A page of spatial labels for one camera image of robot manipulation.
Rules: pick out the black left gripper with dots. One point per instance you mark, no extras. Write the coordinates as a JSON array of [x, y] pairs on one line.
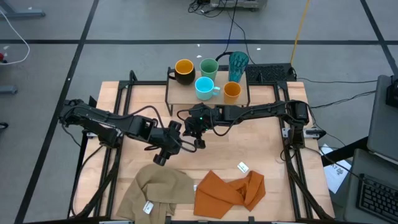
[[168, 141]]

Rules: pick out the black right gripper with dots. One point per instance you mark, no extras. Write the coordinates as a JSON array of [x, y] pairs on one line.
[[200, 119]]

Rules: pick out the grey desk top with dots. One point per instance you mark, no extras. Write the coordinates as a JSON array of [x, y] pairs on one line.
[[379, 124], [354, 174]]

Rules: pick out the small black object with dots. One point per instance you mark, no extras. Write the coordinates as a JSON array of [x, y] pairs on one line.
[[3, 125]]

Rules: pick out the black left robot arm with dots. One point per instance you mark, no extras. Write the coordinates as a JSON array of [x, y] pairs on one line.
[[109, 123]]

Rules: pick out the wooden shelf with black legs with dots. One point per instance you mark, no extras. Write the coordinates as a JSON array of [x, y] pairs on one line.
[[183, 93]]

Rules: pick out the large grey table foot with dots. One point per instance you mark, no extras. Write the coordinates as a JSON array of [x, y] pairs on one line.
[[18, 13]]

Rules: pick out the black desk leg bar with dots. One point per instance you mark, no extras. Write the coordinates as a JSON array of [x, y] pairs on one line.
[[345, 152]]

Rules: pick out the black aluminium table frame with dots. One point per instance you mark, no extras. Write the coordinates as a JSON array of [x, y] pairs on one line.
[[127, 96]]

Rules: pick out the white printed cloth tag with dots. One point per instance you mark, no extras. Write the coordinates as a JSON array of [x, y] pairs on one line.
[[243, 167], [148, 207]]

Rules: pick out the teal faceted tumbler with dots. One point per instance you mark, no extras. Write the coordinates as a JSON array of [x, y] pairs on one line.
[[237, 67]]

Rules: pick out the tan cloth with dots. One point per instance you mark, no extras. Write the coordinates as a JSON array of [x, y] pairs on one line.
[[155, 189]]

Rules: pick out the black box device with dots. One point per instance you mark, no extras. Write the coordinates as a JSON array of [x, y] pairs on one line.
[[392, 93]]

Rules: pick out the orange cloth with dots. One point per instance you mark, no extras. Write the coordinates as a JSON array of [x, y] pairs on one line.
[[217, 196]]

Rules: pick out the small grey table foot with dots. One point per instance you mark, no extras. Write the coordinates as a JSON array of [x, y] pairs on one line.
[[7, 90]]

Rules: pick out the black mug yellow inside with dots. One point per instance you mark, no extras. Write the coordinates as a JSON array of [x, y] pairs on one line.
[[184, 71]]

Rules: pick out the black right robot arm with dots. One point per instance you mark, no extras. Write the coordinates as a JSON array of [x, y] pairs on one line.
[[258, 110]]

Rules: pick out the light blue plastic mug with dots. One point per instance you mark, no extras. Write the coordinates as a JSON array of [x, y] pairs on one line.
[[204, 88]]

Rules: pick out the green plastic cup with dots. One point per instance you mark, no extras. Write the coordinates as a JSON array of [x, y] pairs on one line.
[[209, 70]]

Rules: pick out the white paper sheet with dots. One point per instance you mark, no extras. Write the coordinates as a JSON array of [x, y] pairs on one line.
[[337, 174]]

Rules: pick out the small red object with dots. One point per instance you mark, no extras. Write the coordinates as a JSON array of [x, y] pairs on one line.
[[2, 57]]

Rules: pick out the orange plastic cup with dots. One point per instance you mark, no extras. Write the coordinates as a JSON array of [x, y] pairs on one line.
[[232, 92]]

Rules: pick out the black keyboard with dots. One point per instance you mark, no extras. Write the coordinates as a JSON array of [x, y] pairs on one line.
[[377, 199]]

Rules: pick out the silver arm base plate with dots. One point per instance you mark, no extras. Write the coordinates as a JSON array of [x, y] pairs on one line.
[[91, 135], [285, 133]]

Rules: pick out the grey equipment cart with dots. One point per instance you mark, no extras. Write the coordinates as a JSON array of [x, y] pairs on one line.
[[248, 3]]

